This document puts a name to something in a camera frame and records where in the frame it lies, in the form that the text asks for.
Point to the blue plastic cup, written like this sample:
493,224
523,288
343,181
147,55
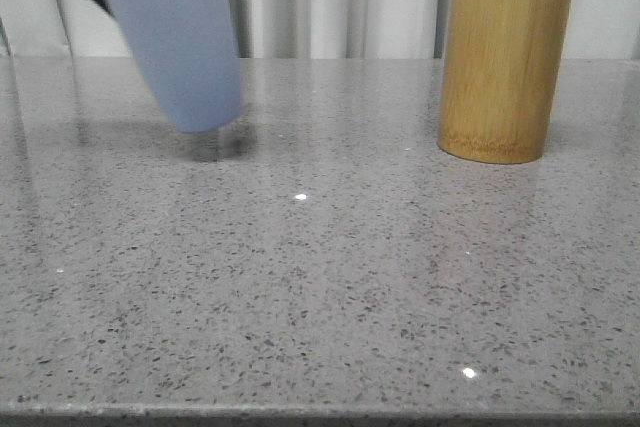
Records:
186,51

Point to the white pleated curtain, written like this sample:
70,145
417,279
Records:
324,29

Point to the bamboo cylinder holder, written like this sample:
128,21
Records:
501,68

